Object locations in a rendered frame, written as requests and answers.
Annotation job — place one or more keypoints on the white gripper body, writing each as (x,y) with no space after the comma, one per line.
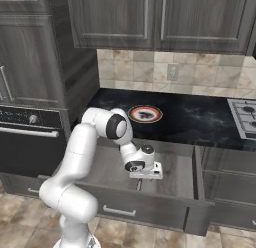
(150,173)

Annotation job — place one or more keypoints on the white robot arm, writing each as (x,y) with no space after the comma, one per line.
(77,152)

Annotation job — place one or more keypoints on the grey open drawer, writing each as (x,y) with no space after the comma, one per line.
(150,208)

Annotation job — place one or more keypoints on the grey drawer below oven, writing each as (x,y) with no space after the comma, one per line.
(16,185)

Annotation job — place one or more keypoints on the red-rimmed plate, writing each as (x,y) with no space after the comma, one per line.
(145,113)

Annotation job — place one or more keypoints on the grey base cupboard drawers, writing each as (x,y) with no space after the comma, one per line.
(233,188)

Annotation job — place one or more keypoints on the silver gas hob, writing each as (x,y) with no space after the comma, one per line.
(245,118)

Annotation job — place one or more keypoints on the black built-in oven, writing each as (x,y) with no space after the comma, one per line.
(23,152)

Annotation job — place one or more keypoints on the silver oven knob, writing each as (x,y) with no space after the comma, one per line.
(33,119)

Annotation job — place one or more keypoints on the grey tall cupboard door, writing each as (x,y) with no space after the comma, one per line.
(33,62)

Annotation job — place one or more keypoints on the grey wall socket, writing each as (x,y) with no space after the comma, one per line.
(172,72)

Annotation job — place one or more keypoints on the grey wall cupboard door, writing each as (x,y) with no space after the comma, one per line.
(206,18)
(110,18)

